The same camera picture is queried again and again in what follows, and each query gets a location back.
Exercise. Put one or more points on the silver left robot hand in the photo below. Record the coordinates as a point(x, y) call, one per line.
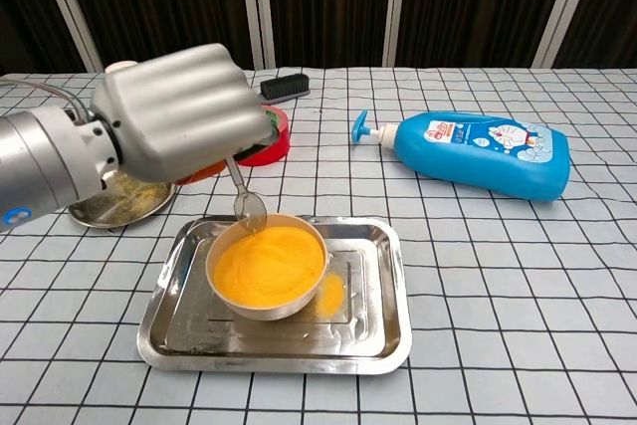
point(179, 111)

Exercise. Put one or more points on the clear plastic spoon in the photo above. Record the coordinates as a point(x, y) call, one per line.
point(251, 208)

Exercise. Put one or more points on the round steel plate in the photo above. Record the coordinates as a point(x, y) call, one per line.
point(124, 201)

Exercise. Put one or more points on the orange-yellow powder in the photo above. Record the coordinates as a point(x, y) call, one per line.
point(269, 271)

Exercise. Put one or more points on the bowl of orange powder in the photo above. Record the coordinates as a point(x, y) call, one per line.
point(259, 313)

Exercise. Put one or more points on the white paper cup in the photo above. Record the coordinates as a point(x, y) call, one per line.
point(119, 66)

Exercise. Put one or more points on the red tape roll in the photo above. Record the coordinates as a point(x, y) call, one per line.
point(274, 148)

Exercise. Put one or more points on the grey brush with black bristles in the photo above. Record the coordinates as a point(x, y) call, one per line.
point(283, 86)

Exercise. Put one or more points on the rectangular steel tray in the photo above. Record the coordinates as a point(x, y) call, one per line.
point(298, 345)

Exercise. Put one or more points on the blue pump detergent bottle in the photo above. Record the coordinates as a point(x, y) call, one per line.
point(497, 161)

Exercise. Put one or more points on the white checked tablecloth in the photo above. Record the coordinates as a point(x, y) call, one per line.
point(497, 295)

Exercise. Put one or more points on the white partition frame post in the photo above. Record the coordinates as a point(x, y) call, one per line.
point(69, 7)
point(256, 7)
point(565, 7)
point(398, 7)

